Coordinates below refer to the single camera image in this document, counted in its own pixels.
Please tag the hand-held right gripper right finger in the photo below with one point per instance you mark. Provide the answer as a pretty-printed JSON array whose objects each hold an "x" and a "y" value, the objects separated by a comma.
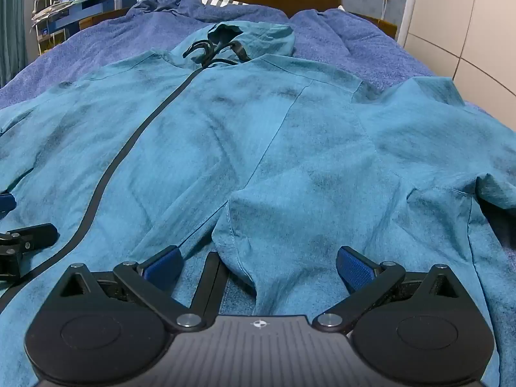
[{"x": 354, "y": 268}]

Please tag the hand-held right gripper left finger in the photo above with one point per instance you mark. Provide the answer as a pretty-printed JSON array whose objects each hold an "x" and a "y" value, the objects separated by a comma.
[{"x": 165, "y": 265}]

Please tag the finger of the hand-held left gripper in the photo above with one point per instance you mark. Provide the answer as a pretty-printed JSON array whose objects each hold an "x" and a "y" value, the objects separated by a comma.
[
  {"x": 6, "y": 205},
  {"x": 34, "y": 237}
]

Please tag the teal hooded jacket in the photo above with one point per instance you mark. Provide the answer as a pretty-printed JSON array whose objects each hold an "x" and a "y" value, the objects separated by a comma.
[{"x": 250, "y": 137}]

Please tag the grey-blue curtain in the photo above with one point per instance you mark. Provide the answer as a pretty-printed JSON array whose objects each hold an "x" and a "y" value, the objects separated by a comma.
[{"x": 12, "y": 28}]

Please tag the stack of papers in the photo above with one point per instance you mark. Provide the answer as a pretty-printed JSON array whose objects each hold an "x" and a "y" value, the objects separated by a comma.
[{"x": 54, "y": 8}]

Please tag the blue fleece blanket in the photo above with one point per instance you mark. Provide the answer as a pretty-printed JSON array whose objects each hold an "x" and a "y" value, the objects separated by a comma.
[{"x": 121, "y": 36}]

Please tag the beige wardrobe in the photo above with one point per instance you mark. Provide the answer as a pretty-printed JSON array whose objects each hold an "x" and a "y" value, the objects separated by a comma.
[{"x": 459, "y": 24}]

